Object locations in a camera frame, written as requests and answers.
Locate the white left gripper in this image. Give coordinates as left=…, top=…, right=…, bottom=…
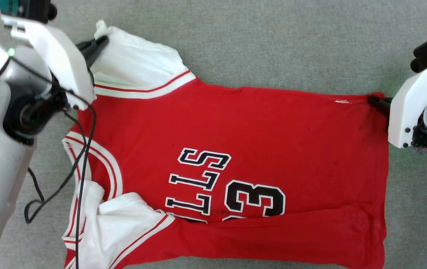
left=1, top=16, right=109, bottom=111

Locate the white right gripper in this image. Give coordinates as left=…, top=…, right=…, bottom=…
left=368, top=64, right=427, bottom=149

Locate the red and white basketball jersey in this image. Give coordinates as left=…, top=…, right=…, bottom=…
left=62, top=19, right=390, bottom=269

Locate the teal left camera connector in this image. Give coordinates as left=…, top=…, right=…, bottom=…
left=0, top=0, right=22, bottom=15

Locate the thin black cable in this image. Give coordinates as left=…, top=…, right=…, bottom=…
left=0, top=22, right=97, bottom=269
left=24, top=111, right=88, bottom=225

